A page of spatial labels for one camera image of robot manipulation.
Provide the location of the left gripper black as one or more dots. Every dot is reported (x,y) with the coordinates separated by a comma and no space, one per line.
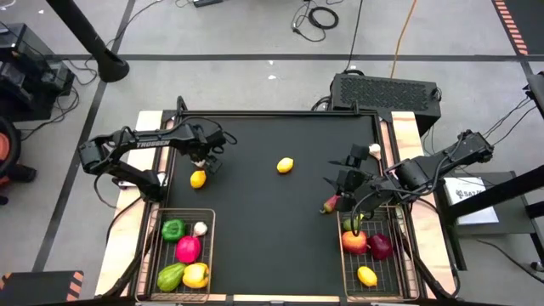
(210,153)

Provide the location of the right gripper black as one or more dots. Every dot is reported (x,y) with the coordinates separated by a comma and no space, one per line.
(367,193)

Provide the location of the yellow lemon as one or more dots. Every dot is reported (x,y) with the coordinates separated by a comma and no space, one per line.
(198,179)
(367,276)
(285,165)

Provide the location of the red chili pepper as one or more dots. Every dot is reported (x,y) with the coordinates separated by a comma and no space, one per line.
(329,205)

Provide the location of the green lime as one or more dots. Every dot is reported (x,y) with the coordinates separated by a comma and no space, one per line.
(347,225)

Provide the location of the red yellow apple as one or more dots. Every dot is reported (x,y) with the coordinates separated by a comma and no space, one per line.
(355,243)

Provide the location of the dark red pomegranate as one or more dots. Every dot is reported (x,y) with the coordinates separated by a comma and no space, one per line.
(380,246)

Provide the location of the dark green bell pepper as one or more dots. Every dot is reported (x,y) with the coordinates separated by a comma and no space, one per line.
(174,230)

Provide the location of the pink red bell pepper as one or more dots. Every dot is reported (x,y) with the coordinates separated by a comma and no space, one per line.
(188,250)

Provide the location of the yellow bell pepper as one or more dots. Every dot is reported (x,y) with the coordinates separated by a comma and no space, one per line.
(195,275)

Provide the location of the light green chayote squash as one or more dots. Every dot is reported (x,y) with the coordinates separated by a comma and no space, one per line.
(171,277)

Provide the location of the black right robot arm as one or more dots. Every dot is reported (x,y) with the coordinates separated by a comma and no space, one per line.
(425,170)

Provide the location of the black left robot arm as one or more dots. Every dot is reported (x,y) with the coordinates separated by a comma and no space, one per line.
(149,143)

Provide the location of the black perforated computer case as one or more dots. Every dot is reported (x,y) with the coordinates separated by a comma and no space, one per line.
(382,93)

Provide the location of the white printed paper sheet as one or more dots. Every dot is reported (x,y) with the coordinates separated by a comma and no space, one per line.
(476,208)

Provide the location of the black stand pole with base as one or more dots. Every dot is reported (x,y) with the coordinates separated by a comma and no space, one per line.
(111,66)

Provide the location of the black side stand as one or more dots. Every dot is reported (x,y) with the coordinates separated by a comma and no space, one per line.
(501,193)

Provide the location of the black power strip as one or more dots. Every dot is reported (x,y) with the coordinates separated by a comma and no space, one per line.
(208,2)

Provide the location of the black device on stand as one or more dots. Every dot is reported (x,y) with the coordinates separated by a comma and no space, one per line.
(537,93)

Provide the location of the black equipment cart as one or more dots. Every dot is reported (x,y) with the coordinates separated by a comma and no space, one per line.
(25,76)

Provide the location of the black orange round device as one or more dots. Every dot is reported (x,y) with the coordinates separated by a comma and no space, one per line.
(3,146)

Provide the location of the black mat with orange stripes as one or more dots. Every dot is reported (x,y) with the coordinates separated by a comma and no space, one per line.
(531,21)
(34,289)

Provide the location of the black aluminium table frame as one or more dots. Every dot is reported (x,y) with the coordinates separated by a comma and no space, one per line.
(276,113)

